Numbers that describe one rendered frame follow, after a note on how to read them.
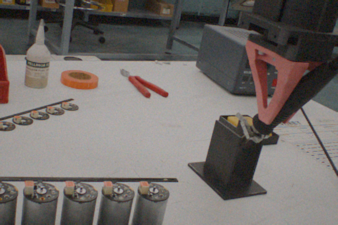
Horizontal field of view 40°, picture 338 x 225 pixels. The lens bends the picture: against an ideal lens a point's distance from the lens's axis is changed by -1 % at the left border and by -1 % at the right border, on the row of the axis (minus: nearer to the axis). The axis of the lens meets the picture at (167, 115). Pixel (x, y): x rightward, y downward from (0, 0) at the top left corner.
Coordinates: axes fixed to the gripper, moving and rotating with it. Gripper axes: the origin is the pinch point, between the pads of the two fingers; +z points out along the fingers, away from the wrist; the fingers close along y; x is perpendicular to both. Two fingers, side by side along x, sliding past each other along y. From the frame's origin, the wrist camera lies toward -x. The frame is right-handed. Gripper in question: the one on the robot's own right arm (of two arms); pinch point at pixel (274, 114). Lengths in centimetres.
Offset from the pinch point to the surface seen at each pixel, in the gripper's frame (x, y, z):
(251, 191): -0.9, -0.9, 9.7
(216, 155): -4.9, 1.8, 7.1
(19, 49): -306, -49, 86
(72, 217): 4.9, 21.9, 5.4
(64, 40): -242, -61, 60
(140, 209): 5.4, 16.7, 5.1
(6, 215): 4.1, 26.3, 5.0
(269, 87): -28.5, -27.1, 8.0
